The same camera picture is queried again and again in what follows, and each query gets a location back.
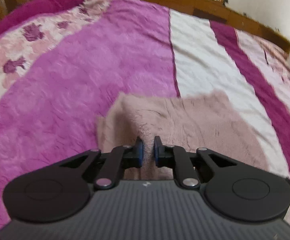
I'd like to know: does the dusty pink knit sweater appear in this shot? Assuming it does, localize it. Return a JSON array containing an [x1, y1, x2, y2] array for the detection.
[[97, 90, 269, 180]]

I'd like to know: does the pink floral bed blanket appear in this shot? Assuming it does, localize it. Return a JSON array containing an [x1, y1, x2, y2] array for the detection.
[[0, 0, 290, 228]]

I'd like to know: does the magenta pillow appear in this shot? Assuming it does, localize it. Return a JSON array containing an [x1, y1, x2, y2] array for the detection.
[[0, 0, 84, 35]]

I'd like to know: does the long wooden side cabinet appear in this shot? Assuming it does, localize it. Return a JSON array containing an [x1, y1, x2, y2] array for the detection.
[[143, 0, 290, 54]]

